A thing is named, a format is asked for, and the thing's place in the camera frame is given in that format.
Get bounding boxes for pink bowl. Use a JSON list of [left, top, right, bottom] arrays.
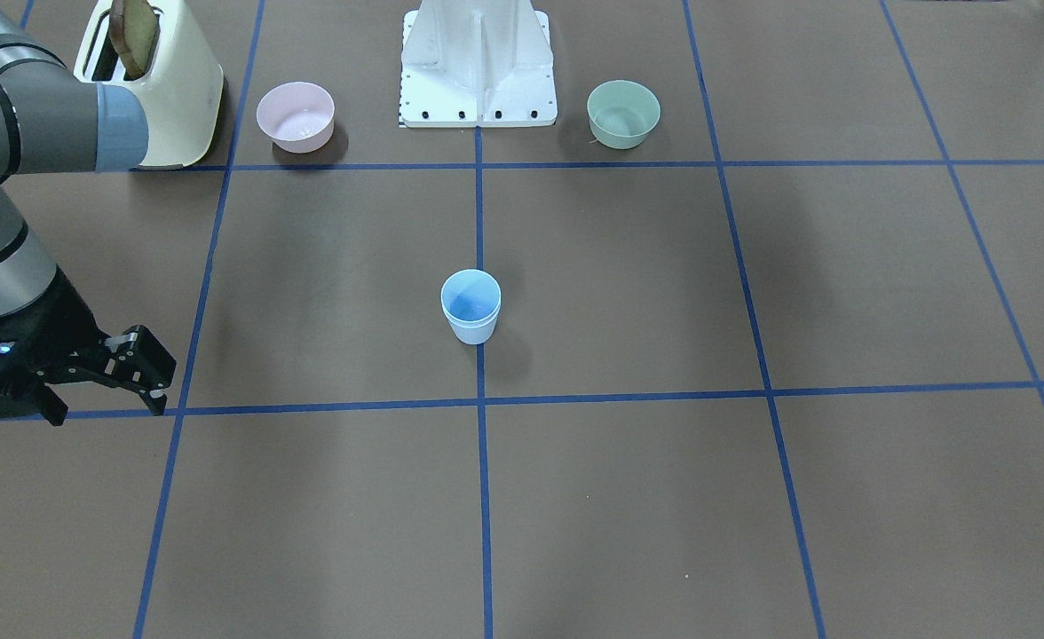
[[256, 82, 336, 153]]

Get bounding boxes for cream toaster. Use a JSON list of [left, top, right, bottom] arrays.
[[73, 1, 226, 170]]

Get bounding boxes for white pedestal column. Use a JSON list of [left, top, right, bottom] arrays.
[[398, 1, 557, 129]]

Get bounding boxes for green bowl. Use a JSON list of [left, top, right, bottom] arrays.
[[586, 78, 661, 150]]

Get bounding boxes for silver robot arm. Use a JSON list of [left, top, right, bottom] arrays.
[[0, 11, 176, 426]]

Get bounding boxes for toast slice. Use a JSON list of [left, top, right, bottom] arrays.
[[108, 0, 160, 81]]

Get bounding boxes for blue cup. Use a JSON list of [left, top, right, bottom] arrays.
[[440, 270, 502, 325], [442, 298, 501, 345]]

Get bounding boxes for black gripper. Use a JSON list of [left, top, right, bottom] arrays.
[[0, 270, 177, 426]]

